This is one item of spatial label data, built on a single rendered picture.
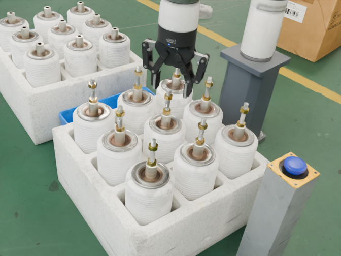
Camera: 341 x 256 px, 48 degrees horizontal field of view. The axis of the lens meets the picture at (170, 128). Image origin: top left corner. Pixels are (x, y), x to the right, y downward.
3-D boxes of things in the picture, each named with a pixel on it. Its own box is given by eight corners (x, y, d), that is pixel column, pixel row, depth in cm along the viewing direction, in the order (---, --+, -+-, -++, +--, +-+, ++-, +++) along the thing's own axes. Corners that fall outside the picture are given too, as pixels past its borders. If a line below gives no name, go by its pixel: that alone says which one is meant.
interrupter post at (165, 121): (162, 129, 86) (163, 117, 84) (158, 123, 88) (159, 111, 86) (172, 127, 87) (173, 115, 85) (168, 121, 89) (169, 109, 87)
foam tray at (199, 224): (172, 134, 124) (178, 87, 113) (260, 216, 101) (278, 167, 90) (58, 180, 105) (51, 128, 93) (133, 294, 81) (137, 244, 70)
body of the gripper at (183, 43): (149, 22, 70) (146, 66, 76) (192, 33, 68) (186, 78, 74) (165, 8, 76) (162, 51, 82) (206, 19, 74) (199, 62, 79)
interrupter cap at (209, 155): (186, 170, 76) (186, 167, 76) (174, 146, 82) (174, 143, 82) (220, 164, 79) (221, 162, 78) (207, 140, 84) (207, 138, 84)
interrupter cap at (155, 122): (156, 138, 83) (156, 136, 83) (143, 118, 89) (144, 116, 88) (187, 132, 86) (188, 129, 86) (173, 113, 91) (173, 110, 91)
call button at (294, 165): (291, 160, 72) (294, 152, 71) (308, 173, 70) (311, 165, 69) (277, 168, 70) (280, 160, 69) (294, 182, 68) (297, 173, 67)
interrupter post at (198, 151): (194, 159, 79) (196, 147, 77) (190, 152, 81) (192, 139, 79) (204, 158, 80) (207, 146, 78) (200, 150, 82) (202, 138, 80)
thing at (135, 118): (113, 144, 107) (113, 90, 96) (146, 139, 111) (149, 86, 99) (122, 167, 101) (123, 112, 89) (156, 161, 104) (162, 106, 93)
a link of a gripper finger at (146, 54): (151, 37, 78) (156, 63, 81) (143, 36, 78) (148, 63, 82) (145, 42, 76) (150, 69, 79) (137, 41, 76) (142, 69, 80)
